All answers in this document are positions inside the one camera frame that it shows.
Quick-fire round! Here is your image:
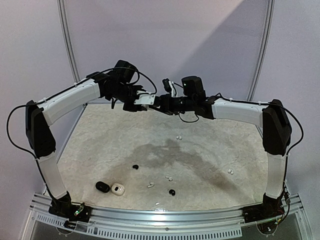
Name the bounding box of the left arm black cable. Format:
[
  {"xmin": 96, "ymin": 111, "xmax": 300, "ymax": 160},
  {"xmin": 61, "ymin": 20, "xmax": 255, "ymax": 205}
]
[{"xmin": 6, "ymin": 67, "xmax": 158, "ymax": 161}]

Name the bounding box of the black earbud mid table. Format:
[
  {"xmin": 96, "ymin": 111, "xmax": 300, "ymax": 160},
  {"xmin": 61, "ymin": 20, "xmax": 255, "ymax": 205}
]
[{"xmin": 132, "ymin": 164, "xmax": 139, "ymax": 170}]

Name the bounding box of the white stem earbud right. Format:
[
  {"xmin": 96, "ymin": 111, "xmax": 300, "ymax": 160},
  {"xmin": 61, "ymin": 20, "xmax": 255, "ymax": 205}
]
[{"xmin": 165, "ymin": 176, "xmax": 173, "ymax": 182}]

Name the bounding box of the aluminium front rail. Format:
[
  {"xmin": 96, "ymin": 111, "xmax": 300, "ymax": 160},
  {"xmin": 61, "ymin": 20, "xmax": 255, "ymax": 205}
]
[{"xmin": 22, "ymin": 193, "xmax": 312, "ymax": 240}]

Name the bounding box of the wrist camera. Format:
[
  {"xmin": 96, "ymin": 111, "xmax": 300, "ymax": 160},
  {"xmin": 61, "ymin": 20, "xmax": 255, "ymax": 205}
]
[
  {"xmin": 134, "ymin": 93, "xmax": 156, "ymax": 105},
  {"xmin": 162, "ymin": 78, "xmax": 177, "ymax": 97}
]

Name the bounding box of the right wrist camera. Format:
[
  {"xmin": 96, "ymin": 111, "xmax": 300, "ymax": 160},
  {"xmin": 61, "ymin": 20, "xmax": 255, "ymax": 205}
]
[{"xmin": 162, "ymin": 78, "xmax": 177, "ymax": 97}]

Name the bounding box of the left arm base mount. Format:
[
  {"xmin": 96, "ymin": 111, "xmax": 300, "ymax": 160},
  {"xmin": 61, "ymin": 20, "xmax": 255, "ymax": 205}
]
[{"xmin": 48, "ymin": 199, "xmax": 93, "ymax": 223}]

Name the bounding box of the white stem earbud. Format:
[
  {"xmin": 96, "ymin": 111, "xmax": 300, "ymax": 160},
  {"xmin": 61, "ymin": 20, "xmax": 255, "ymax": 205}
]
[
  {"xmin": 147, "ymin": 182, "xmax": 154, "ymax": 189},
  {"xmin": 165, "ymin": 176, "xmax": 173, "ymax": 182}
]

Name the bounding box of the black earbud near rail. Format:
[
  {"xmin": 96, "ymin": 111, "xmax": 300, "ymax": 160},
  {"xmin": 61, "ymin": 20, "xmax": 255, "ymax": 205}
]
[{"xmin": 168, "ymin": 189, "xmax": 176, "ymax": 196}]

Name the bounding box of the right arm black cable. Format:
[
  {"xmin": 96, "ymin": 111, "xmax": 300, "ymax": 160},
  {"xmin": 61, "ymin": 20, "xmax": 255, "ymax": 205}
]
[{"xmin": 172, "ymin": 82, "xmax": 304, "ymax": 161}]

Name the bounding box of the white stem earbud left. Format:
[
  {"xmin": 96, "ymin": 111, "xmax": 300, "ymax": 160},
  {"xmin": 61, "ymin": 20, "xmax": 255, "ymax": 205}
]
[{"xmin": 147, "ymin": 182, "xmax": 154, "ymax": 189}]

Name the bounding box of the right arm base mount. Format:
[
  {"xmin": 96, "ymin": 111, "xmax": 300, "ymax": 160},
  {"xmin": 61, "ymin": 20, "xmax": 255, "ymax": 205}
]
[{"xmin": 240, "ymin": 195, "xmax": 285, "ymax": 223}]

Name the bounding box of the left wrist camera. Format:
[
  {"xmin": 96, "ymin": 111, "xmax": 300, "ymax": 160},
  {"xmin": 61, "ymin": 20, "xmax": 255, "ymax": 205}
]
[{"xmin": 134, "ymin": 93, "xmax": 156, "ymax": 105}]

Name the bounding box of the black oval charging case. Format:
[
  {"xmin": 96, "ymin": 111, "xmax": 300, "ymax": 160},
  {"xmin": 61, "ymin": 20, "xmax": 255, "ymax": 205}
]
[{"xmin": 95, "ymin": 181, "xmax": 110, "ymax": 193}]

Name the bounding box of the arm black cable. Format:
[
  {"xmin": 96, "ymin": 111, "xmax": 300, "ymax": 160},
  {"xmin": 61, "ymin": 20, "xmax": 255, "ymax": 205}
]
[
  {"xmin": 6, "ymin": 67, "xmax": 158, "ymax": 161},
  {"xmin": 172, "ymin": 82, "xmax": 304, "ymax": 161}
]

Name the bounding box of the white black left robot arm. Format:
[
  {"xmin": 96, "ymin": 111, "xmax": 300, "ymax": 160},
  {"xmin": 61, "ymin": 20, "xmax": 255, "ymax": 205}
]
[{"xmin": 23, "ymin": 67, "xmax": 142, "ymax": 217}]

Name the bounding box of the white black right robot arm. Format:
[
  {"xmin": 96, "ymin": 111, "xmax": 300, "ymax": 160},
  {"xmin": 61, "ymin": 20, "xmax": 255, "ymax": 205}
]
[{"xmin": 155, "ymin": 76, "xmax": 292, "ymax": 218}]

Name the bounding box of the beige open charging case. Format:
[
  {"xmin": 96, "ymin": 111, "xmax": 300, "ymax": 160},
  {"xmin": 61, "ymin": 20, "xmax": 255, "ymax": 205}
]
[{"xmin": 111, "ymin": 183, "xmax": 125, "ymax": 196}]

